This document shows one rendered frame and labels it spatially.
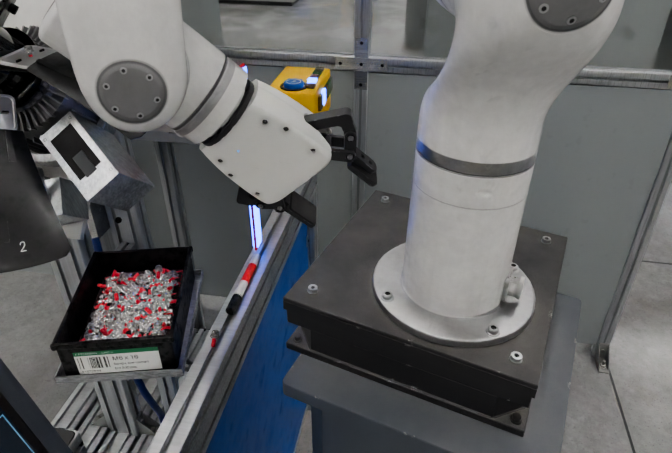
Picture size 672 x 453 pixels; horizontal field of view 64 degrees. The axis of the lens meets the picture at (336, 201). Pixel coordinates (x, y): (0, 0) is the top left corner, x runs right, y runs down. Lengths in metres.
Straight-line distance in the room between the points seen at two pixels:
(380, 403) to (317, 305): 0.13
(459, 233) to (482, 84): 0.16
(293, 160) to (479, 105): 0.18
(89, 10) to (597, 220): 1.58
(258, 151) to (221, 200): 1.34
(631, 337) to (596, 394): 0.34
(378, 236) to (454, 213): 0.22
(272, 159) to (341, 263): 0.22
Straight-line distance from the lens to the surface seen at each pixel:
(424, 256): 0.59
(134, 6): 0.39
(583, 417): 1.95
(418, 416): 0.64
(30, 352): 2.23
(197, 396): 0.76
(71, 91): 0.89
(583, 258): 1.86
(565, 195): 1.72
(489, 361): 0.60
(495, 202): 0.54
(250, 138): 0.51
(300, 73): 1.17
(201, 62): 0.49
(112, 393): 1.64
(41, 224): 0.97
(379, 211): 0.80
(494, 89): 0.47
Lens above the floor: 1.44
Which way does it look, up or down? 32 degrees down
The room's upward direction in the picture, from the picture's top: straight up
